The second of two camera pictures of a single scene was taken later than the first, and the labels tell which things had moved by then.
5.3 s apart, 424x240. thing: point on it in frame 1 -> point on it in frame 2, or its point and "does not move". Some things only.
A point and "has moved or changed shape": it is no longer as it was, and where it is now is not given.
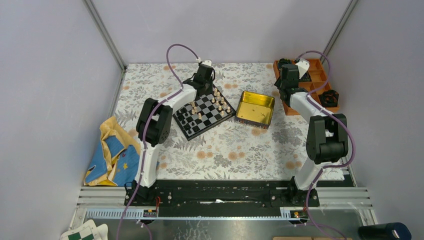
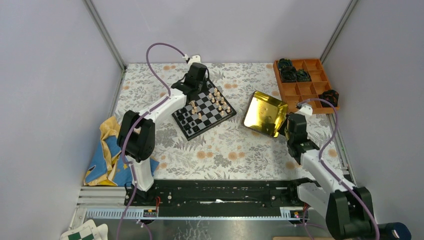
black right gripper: x=277 y=84 -> x=281 y=132
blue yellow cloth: x=114 y=161 does not move
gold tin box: x=255 y=109 has moved or changed shape
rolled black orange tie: x=329 y=98 does not move
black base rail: x=220 y=198 does not move
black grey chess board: x=207 y=111 does not move
